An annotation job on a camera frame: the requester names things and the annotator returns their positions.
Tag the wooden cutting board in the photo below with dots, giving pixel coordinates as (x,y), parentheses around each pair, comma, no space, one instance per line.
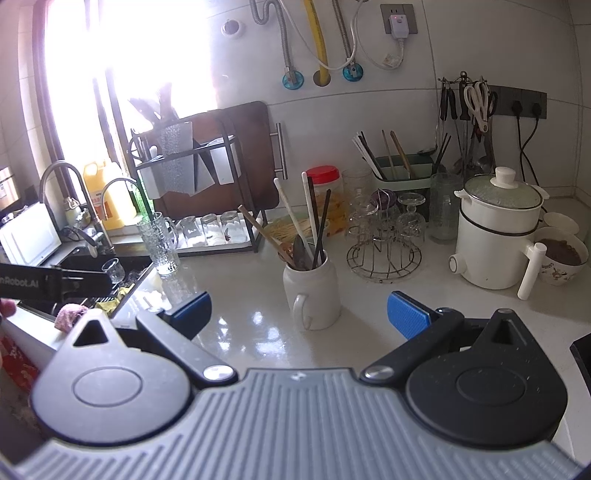
(249,152)

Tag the pull-down kitchen faucet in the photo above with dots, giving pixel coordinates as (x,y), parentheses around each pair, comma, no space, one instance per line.
(60,165)

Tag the grey wall outlet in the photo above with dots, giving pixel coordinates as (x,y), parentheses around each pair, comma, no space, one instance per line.
(413,18)

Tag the purple glass cup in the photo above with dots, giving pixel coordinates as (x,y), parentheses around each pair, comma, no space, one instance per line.
(384,201)

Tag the tall clear glass pitcher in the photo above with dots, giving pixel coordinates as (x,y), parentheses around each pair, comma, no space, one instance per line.
(355,184)

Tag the white ceramic mug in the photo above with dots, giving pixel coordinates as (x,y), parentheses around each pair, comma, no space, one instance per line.
(318,295)

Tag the red patterned cloth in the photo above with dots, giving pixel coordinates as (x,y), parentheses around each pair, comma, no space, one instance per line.
(16,364)

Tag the clear glass tumbler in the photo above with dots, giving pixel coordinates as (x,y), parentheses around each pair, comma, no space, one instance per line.
(230,227)
(211,229)
(190,230)

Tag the hanging kitchen utensils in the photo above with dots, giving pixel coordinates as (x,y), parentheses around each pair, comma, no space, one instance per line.
(450,120)

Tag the white countertop appliance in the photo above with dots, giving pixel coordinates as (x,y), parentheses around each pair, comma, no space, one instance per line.
(27,235)

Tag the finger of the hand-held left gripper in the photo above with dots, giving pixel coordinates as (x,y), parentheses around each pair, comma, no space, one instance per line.
(85,280)

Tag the dried bean curd sticks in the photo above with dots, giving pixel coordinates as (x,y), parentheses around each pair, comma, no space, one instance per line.
(279,225)

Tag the black chopstick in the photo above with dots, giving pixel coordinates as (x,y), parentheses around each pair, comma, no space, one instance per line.
(325,207)
(313,210)

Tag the textured glass beer mug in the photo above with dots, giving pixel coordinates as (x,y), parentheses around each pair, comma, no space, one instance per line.
(159,249)

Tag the upturned glasses on tray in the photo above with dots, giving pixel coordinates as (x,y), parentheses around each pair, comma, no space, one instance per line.
(217,250)

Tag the person's left hand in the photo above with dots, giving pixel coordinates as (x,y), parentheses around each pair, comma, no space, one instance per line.
(7,308)

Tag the black induction cooktop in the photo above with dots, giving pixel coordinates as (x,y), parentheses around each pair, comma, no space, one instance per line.
(582,353)

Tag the black metal shelf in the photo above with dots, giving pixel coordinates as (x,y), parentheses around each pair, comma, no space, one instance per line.
(256,221)

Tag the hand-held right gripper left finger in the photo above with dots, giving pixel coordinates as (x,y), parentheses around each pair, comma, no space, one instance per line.
(194,307)

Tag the metal utensil hanger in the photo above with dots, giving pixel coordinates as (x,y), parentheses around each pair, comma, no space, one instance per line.
(461,79)

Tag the purple scrub cloth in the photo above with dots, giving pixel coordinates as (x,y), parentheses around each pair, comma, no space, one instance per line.
(69,317)

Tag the black kitchen sink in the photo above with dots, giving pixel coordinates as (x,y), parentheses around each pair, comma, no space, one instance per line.
(83,263)

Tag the white plastic box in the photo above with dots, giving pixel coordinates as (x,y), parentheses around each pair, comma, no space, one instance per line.
(228,161)
(203,177)
(150,180)

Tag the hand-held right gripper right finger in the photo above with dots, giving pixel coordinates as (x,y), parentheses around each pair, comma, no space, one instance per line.
(408,314)

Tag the yellow plastic bottle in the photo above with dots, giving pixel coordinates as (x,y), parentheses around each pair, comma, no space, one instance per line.
(111,203)

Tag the black wall socket strip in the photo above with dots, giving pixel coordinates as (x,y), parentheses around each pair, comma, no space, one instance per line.
(517,99)

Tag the copper spoon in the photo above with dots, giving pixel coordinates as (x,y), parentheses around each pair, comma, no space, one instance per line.
(286,254)

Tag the bunch of chopsticks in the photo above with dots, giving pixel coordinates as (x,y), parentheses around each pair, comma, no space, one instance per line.
(392,147)

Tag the white electric cooker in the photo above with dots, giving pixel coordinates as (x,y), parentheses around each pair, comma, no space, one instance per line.
(489,249)

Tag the green plastic basket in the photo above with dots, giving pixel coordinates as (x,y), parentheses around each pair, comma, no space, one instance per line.
(268,237)

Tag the teal pipe flange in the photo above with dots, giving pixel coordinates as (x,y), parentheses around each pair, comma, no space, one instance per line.
(293,80)
(353,74)

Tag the white bowl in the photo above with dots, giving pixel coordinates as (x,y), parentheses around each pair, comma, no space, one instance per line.
(561,221)

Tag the tall textured glass jug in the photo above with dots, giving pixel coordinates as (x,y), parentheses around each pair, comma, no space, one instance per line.
(445,207)

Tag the clear glass goblet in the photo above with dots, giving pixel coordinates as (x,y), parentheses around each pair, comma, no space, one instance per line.
(412,217)
(364,219)

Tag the white plug adapter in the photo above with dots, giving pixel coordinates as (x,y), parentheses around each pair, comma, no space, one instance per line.
(399,25)

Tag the dark utensil bunch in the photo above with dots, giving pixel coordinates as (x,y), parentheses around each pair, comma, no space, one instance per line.
(152,108)

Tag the printed bowl with brown food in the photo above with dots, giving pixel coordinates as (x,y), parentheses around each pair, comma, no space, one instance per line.
(561,256)

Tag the grey metal spoon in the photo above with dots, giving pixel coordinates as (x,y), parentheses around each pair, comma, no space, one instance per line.
(299,251)

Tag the red-lidded plastic jar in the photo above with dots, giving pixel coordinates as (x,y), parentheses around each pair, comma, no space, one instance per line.
(323,173)

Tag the bubble-textured clear sheet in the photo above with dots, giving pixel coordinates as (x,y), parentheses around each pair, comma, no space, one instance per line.
(175,157)

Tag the round white wall fitting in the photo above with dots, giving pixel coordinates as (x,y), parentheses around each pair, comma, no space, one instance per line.
(230,27)

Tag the small patterned glass cup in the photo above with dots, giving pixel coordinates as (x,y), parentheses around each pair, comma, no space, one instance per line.
(112,271)

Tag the slim curved faucet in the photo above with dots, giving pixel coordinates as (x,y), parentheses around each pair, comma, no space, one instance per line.
(120,181)

